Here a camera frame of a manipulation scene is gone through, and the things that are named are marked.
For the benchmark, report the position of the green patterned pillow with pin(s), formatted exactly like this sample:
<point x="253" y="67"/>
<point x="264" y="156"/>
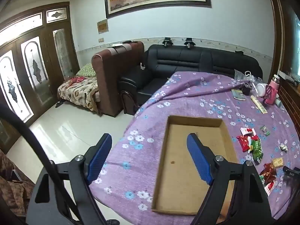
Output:
<point x="87" y="70"/>

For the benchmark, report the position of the white paper sheet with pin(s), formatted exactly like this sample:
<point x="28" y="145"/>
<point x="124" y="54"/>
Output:
<point x="117" y="44"/>

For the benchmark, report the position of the black leather sofa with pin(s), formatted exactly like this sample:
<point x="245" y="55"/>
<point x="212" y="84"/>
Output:
<point x="178" y="58"/>

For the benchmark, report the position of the clear candy wrapper green ends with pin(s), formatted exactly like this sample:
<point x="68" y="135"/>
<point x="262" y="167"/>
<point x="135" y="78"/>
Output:
<point x="264" y="130"/>

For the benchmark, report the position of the red cloth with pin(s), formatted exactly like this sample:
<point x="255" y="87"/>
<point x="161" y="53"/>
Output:
<point x="77" y="79"/>

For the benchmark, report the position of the wall switch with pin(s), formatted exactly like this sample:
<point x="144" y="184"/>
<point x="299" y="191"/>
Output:
<point x="101" y="40"/>

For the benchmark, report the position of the white and green snack packet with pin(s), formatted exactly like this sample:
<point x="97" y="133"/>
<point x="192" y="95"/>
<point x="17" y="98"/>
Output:
<point x="284" y="147"/>

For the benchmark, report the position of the tan cracker packet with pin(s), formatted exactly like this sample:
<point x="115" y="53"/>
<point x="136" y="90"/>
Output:
<point x="277" y="163"/>

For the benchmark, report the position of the dark red foil snack packet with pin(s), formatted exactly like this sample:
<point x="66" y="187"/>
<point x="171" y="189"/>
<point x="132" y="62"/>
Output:
<point x="269" y="170"/>

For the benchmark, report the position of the window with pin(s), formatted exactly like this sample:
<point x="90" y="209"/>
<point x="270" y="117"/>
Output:
<point x="296" y="39"/>

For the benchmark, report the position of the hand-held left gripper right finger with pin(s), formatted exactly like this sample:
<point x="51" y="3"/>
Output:
<point x="199" y="161"/>

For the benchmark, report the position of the red snack packet cartoon print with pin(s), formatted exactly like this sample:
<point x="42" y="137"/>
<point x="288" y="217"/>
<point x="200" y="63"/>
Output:
<point x="242" y="143"/>

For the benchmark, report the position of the white round container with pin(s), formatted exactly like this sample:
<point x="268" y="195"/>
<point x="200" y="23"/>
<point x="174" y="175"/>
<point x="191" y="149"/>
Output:
<point x="261" y="90"/>

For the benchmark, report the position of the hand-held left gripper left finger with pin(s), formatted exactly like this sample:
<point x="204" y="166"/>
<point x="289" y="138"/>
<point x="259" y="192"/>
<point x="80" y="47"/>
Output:
<point x="100" y="159"/>

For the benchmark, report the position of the brown armchair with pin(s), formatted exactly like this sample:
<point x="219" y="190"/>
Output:
<point x="110" y="75"/>

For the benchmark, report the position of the red and white small packet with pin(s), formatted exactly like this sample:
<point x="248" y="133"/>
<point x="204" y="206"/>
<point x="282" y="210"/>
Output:
<point x="270" y="188"/>

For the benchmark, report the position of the small wall calendar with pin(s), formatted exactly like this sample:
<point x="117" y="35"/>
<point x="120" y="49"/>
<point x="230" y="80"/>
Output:
<point x="103" y="27"/>

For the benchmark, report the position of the cardboard tray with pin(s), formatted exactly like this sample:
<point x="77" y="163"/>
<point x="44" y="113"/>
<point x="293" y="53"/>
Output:
<point x="178" y="145"/>

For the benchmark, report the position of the small black object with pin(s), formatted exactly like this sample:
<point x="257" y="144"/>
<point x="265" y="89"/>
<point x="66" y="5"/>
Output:
<point x="246" y="90"/>

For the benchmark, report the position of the white and red snack packet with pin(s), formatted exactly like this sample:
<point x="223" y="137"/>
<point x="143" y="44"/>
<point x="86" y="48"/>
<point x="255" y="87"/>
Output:
<point x="247" y="131"/>

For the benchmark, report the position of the brown patterned sofa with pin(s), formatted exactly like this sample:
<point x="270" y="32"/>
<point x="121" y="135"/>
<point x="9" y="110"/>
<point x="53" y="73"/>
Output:
<point x="14" y="182"/>

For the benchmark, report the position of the grey green tube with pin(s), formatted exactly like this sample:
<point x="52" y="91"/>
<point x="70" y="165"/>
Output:
<point x="279" y="102"/>

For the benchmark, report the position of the clear plastic bag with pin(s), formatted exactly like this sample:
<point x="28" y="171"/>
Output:
<point x="241" y="75"/>

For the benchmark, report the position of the black clamp device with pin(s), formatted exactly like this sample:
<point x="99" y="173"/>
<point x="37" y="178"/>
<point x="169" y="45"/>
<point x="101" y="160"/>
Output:
<point x="167" y="42"/>
<point x="189" y="43"/>

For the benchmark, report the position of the pink bottle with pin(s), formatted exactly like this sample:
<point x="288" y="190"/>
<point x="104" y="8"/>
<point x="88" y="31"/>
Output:
<point x="271" y="91"/>

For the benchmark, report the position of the green booklet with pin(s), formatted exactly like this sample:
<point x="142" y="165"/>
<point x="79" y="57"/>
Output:
<point x="238" y="95"/>

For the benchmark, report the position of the wooden door with glass panels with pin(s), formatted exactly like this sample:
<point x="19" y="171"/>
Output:
<point x="48" y="51"/>

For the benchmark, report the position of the cream flat ruler box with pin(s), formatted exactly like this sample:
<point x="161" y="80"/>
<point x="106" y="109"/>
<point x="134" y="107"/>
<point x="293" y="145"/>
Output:
<point x="259" y="105"/>

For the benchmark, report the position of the purple floral tablecloth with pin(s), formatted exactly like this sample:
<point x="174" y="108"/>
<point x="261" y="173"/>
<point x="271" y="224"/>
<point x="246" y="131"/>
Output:
<point x="187" y="93"/>

